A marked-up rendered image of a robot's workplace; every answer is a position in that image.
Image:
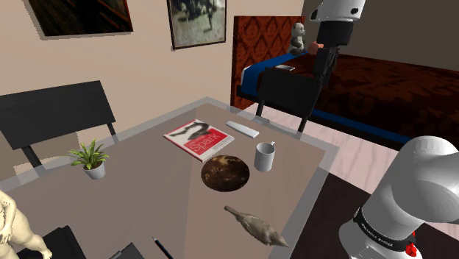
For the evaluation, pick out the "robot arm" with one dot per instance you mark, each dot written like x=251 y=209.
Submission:
x=412 y=186

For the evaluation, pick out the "black chair back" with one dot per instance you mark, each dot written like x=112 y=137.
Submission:
x=57 y=245

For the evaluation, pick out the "brown glass-edged table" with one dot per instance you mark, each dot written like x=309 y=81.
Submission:
x=143 y=204

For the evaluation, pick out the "bed with red headboard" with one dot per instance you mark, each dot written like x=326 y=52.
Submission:
x=387 y=97

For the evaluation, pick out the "dark grey flat slab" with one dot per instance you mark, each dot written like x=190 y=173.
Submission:
x=127 y=253

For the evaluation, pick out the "panda soft toy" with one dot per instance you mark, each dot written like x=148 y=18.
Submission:
x=297 y=39

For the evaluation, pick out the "grey wall picture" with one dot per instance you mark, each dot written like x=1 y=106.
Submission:
x=197 y=21

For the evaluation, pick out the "green plant in white pot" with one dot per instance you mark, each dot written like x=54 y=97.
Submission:
x=94 y=168

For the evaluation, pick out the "red and white magazine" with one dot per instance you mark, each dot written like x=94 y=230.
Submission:
x=200 y=141

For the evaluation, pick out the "brown round plate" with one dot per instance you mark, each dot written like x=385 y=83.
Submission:
x=225 y=174

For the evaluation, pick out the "cream human figure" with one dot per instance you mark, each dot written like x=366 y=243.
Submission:
x=16 y=229

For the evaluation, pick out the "black slat-back chair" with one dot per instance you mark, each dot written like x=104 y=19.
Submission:
x=53 y=111

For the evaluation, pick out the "white remote control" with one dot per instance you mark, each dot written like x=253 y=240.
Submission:
x=242 y=129

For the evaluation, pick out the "black pencil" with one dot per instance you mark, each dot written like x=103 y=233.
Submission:
x=162 y=247

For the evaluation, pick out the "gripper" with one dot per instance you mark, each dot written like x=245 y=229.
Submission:
x=334 y=34

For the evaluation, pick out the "black armchair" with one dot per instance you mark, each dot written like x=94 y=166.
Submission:
x=287 y=91

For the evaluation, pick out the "dark wall picture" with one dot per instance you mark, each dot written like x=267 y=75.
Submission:
x=80 y=16

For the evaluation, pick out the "white mug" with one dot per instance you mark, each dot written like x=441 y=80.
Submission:
x=263 y=159

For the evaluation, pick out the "brown bird figure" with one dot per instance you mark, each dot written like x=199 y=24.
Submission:
x=258 y=227

